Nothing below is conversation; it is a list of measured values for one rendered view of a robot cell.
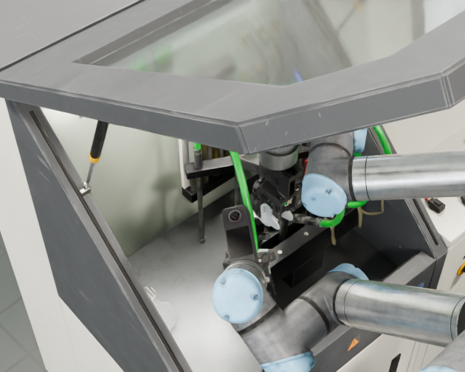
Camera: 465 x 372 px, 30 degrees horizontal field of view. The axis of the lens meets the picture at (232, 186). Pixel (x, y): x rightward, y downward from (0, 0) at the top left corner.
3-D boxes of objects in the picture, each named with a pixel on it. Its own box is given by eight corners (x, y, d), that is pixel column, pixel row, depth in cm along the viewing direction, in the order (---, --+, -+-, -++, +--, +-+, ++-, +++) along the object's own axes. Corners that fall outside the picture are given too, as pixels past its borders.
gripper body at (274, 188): (278, 224, 168) (280, 183, 159) (249, 198, 172) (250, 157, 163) (307, 204, 171) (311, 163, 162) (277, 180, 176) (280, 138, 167)
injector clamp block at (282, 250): (254, 317, 199) (255, 278, 187) (226, 289, 204) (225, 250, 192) (357, 240, 213) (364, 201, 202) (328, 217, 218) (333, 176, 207)
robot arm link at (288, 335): (342, 345, 132) (300, 286, 132) (290, 390, 127) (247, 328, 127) (319, 350, 139) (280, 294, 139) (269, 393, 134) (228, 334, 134)
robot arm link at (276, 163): (249, 140, 160) (282, 120, 164) (249, 157, 164) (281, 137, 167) (277, 163, 156) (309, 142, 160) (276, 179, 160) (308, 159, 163)
